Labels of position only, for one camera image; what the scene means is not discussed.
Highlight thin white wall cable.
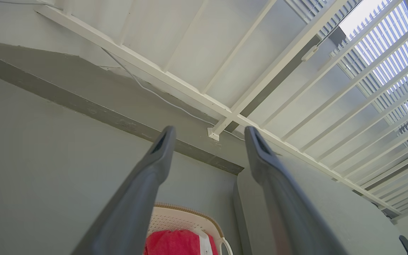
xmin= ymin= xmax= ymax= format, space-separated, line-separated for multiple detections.
xmin=101 ymin=48 xmax=245 ymax=142

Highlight small white frame bracket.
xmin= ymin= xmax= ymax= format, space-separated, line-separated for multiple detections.
xmin=207 ymin=127 xmax=221 ymax=142

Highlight red jersey with white trim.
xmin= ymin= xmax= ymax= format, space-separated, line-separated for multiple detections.
xmin=144 ymin=229 xmax=219 ymax=255

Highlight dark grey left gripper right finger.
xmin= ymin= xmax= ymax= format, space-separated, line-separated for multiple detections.
xmin=244 ymin=126 xmax=348 ymax=255

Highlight white blind cord pull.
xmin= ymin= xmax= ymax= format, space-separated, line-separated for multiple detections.
xmin=301 ymin=0 xmax=364 ymax=63

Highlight white window frame bars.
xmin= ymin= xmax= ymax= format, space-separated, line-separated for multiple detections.
xmin=34 ymin=0 xmax=408 ymax=223

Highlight white window blinds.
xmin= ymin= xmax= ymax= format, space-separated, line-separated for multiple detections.
xmin=285 ymin=0 xmax=408 ymax=213

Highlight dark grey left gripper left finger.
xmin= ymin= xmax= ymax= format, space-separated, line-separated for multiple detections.
xmin=71 ymin=125 xmax=176 ymax=255

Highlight cream perforated laundry basket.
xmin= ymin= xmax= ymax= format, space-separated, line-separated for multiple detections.
xmin=147 ymin=203 xmax=233 ymax=255

